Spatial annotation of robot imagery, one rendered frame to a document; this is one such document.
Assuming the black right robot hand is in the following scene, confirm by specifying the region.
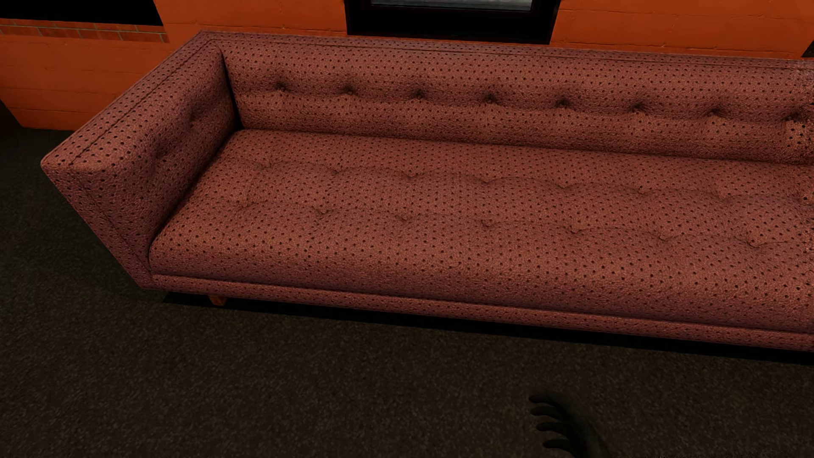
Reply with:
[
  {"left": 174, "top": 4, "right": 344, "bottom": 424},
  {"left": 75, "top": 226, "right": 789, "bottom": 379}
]
[{"left": 528, "top": 392, "right": 613, "bottom": 458}]

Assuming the red dotted tufted sofa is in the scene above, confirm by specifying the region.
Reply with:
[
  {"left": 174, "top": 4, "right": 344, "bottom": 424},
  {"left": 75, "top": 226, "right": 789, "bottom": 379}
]
[{"left": 41, "top": 31, "right": 814, "bottom": 352}]

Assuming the black framed window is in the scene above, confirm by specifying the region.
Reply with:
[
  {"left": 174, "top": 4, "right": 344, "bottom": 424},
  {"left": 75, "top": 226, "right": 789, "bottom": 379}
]
[{"left": 344, "top": 0, "right": 562, "bottom": 45}]

